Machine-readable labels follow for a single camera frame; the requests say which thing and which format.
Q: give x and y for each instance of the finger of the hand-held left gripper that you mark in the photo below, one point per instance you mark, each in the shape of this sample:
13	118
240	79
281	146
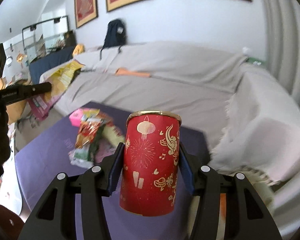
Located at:
27	91

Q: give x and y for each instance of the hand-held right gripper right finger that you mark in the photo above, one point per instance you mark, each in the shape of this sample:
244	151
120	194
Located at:
186	171

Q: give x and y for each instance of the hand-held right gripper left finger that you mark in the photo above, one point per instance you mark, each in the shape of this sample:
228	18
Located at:
115	166

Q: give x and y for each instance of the pink cartoon packet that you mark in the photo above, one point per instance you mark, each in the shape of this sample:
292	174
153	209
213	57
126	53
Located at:
103	152

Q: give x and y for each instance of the yellow wafer wrapper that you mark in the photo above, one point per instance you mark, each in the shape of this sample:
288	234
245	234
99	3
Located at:
112	136

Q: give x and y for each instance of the red festive paper canister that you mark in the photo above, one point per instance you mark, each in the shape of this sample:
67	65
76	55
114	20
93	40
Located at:
150	160

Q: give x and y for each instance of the person's left forearm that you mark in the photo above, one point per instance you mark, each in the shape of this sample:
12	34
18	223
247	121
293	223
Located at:
5	220

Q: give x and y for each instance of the purple printed bag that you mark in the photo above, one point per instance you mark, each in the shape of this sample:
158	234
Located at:
40	107

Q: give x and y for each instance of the dark blue sofa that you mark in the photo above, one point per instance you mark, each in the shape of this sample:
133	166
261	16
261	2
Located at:
47	65

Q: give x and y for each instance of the green and white packet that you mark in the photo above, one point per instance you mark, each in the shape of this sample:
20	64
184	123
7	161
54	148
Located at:
81	156

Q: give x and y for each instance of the large yellow printed bag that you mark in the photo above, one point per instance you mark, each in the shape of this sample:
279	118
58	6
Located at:
65	77

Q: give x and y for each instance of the red foil snack wrapper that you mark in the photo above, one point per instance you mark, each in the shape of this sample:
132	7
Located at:
88	130

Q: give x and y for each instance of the cardboard box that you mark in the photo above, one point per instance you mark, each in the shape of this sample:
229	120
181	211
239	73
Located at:
40	46

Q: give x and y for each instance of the pink plastic box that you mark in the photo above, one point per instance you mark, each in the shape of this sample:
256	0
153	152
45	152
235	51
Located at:
76	118

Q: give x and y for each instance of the purple printed table cover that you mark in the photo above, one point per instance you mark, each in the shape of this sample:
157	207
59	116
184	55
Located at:
52	155

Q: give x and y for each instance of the small yellow bag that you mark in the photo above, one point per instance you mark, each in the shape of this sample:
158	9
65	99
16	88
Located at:
78	50

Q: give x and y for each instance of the bed with beige sheet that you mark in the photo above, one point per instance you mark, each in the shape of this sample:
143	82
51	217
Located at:
165	80

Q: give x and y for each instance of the orange wooden spoon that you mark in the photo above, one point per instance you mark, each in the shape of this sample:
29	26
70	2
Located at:
132	72

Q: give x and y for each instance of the dark blue backpack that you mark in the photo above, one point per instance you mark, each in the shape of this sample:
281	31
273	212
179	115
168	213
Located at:
115	35

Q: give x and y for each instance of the narrow red framed picture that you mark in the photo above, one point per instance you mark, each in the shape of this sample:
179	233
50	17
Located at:
86	2

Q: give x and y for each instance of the green box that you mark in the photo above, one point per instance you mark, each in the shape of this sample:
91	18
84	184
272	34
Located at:
256	62

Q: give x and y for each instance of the white pleated curtain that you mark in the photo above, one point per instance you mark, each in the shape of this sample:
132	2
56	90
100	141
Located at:
285	42

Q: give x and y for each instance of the black frame glass cabinet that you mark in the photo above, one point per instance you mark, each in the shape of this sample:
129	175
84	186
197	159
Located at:
50	36

